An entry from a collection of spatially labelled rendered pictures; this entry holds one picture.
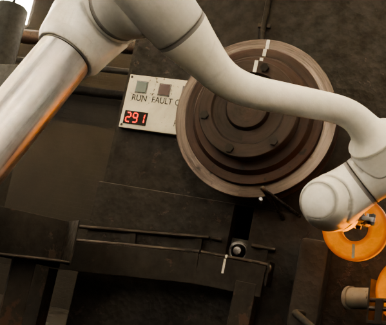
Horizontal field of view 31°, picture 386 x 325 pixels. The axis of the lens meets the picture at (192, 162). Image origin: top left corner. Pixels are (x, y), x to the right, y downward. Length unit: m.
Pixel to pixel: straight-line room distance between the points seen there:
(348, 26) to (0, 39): 5.86
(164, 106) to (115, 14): 1.08
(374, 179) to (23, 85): 0.67
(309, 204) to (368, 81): 0.89
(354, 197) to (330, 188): 0.06
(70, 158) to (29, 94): 8.01
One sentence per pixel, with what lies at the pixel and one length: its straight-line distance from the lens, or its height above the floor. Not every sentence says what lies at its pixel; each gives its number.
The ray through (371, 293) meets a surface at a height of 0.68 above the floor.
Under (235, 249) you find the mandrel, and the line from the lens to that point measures 2.07.
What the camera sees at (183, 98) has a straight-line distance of 2.10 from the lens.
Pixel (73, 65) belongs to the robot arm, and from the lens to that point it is 1.23.
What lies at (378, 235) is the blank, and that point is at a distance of 1.72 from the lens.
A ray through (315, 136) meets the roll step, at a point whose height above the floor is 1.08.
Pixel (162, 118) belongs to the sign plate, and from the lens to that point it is 2.24.
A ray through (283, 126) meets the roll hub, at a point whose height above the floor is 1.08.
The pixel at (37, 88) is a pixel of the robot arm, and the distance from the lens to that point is 1.20.
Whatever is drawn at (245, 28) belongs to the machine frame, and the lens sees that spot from 2.29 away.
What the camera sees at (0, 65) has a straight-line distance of 7.56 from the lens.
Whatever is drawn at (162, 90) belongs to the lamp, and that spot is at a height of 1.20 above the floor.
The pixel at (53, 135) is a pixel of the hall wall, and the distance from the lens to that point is 9.39.
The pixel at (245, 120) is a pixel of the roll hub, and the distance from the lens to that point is 1.93.
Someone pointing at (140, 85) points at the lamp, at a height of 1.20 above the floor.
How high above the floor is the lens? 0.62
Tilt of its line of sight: 10 degrees up
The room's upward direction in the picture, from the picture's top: 12 degrees clockwise
